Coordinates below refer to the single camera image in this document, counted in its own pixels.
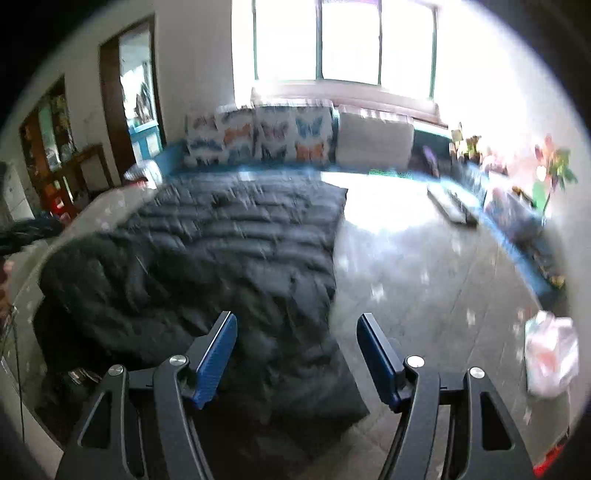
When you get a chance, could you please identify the white plastic bag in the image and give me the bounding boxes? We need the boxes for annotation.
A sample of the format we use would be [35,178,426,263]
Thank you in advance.
[525,311,580,398]

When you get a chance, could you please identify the blue bed sheet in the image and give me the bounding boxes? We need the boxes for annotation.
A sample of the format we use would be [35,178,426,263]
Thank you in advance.
[152,127,570,301]

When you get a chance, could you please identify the brown door frame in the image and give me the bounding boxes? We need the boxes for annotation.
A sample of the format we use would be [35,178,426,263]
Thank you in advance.
[99,16,160,186]

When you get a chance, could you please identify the black puffer coat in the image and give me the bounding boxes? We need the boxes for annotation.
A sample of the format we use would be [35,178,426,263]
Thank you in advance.
[32,178,370,462]

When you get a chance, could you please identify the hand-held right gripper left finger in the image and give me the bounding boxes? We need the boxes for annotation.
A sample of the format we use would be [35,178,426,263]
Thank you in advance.
[55,311,238,480]

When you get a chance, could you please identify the white patterned cloth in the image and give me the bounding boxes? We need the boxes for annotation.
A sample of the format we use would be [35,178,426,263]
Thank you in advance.
[124,159,163,186]

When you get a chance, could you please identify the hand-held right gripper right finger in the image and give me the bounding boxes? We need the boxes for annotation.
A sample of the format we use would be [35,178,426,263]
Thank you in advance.
[357,313,536,480]

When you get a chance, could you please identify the wooden table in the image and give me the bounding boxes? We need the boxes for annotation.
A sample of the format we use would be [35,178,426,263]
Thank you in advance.
[60,144,112,217]

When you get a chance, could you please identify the red plastic basket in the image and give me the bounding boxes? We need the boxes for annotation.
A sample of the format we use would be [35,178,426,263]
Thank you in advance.
[534,433,570,477]

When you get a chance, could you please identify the white refrigerator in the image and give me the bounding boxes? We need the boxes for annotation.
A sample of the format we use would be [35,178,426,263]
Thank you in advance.
[0,161,36,223]

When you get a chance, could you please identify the green framed window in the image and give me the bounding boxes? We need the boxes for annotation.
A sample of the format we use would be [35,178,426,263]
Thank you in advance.
[252,0,438,100]

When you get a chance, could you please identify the colourful pinwheel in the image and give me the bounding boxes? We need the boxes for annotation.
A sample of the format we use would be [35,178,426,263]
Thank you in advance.
[531,134,579,219]

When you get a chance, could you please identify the red plastic stool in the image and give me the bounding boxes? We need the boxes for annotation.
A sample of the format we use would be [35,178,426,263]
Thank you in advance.
[48,194,75,219]

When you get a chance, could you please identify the butterfly print pillow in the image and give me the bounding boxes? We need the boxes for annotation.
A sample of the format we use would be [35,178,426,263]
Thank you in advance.
[253,104,334,165]
[185,108,257,168]

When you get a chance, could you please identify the plain white pillow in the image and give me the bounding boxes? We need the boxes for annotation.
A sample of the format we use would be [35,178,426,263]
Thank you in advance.
[335,111,415,169]

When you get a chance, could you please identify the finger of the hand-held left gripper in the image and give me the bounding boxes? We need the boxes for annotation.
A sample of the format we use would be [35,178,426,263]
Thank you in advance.
[0,218,63,256]

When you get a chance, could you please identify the pink plush toy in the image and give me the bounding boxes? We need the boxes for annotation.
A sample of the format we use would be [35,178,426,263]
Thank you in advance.
[482,154,509,177]

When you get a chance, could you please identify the blue cabinet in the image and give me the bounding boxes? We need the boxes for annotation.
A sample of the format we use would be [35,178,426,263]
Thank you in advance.
[129,121,163,163]

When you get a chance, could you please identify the colourful packet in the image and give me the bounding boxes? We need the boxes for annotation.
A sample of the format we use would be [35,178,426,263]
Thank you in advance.
[531,249,567,288]

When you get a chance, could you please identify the wooden glass cabinet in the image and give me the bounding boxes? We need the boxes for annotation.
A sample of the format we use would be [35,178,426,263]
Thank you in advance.
[18,76,71,195]

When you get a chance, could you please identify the cartoon print pillow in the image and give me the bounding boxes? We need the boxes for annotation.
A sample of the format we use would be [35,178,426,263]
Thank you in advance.
[485,185,546,241]

